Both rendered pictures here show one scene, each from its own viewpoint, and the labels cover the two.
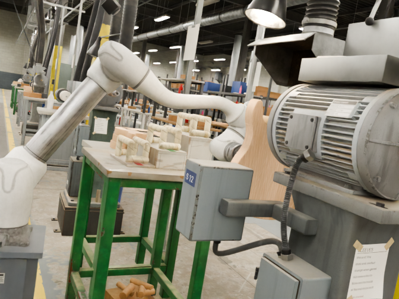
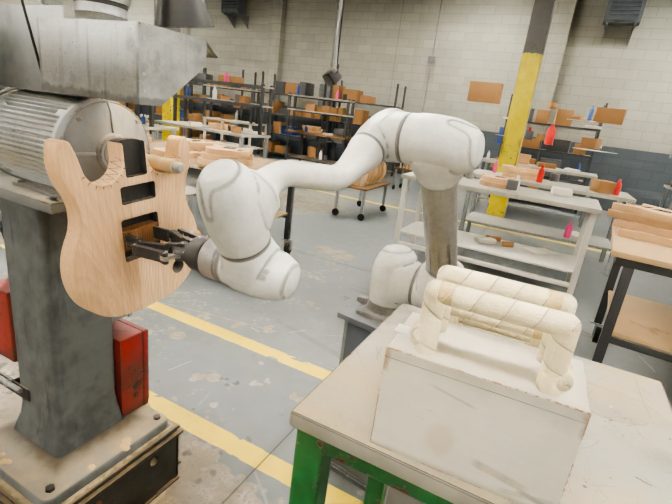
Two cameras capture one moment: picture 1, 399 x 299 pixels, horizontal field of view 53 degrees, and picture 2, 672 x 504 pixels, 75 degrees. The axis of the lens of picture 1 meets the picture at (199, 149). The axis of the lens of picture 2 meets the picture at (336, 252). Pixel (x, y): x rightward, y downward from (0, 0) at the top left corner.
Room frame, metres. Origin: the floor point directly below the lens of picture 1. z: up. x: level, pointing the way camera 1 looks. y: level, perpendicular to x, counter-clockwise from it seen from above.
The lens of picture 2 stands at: (2.47, -0.49, 1.42)
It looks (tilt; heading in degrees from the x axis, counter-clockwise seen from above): 18 degrees down; 143
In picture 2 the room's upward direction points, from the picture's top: 7 degrees clockwise
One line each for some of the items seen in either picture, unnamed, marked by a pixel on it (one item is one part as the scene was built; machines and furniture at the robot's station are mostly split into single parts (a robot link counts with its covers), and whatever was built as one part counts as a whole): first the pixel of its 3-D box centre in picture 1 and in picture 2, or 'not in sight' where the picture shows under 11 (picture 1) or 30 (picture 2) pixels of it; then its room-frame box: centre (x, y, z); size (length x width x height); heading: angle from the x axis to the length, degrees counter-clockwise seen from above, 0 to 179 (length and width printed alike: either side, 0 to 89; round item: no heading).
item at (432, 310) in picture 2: (206, 129); (430, 320); (2.09, -0.02, 1.15); 0.03 x 0.03 x 0.09
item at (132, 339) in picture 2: not in sight; (112, 354); (0.92, -0.26, 0.49); 0.25 x 0.12 x 0.37; 27
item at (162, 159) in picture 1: (160, 155); not in sight; (2.07, 0.19, 0.98); 0.27 x 0.16 x 0.09; 31
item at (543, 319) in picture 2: (200, 118); (498, 307); (2.17, 0.02, 1.20); 0.20 x 0.03 x 0.03; 30
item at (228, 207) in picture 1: (254, 208); not in sight; (1.04, -0.17, 1.02); 0.19 x 0.04 x 0.04; 117
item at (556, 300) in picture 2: (187, 116); (503, 288); (2.13, 0.09, 1.20); 0.20 x 0.03 x 0.03; 30
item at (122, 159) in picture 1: (132, 161); not in sight; (1.99, 0.33, 0.94); 0.27 x 0.15 x 0.01; 31
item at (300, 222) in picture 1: (294, 219); not in sight; (1.00, -0.26, 1.02); 0.13 x 0.04 x 0.04; 27
